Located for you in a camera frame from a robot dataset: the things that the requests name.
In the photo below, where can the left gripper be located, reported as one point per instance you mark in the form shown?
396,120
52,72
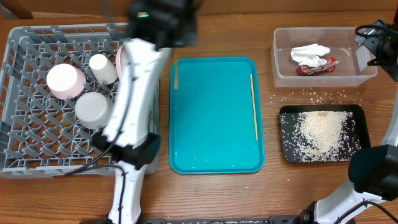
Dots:
193,28

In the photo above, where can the large white plate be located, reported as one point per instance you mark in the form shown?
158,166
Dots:
119,62

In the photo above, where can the white cup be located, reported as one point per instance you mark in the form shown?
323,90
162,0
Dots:
103,69

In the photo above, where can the grey bowl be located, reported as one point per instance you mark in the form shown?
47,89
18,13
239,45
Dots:
93,110

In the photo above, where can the small pink plate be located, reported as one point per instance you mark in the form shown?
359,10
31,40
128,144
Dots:
65,81

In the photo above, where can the white tissue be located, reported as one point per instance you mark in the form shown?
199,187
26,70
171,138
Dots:
310,55

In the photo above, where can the red snack wrapper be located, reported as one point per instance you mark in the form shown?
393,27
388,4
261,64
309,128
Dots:
305,70

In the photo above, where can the wooden chopstick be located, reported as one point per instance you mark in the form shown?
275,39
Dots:
176,74
254,106

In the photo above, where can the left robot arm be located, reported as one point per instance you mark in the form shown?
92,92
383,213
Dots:
155,28

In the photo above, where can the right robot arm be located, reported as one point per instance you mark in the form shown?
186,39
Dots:
372,171

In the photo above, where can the grey dishwasher rack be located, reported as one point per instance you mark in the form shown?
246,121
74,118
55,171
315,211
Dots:
41,136

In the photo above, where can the teal serving tray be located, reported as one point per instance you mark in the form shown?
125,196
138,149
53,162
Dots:
211,122

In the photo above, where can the clear plastic bin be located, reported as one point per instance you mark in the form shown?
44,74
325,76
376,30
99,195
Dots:
351,70

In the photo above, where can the black tray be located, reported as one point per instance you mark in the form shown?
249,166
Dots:
322,133

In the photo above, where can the pile of spilled rice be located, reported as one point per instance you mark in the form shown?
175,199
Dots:
306,96

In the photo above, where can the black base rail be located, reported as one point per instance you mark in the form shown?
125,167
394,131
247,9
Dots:
270,220

